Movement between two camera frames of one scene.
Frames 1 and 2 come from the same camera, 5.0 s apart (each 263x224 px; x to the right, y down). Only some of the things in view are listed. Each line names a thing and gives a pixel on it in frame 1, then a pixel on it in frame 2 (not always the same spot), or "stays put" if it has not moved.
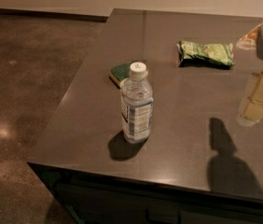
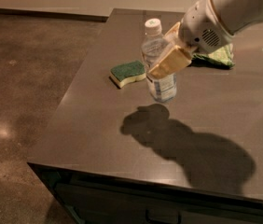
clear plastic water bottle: (136, 105) to (159, 89)
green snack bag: (211, 54) stays put
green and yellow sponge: (121, 72) stays put
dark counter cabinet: (102, 198) stays put
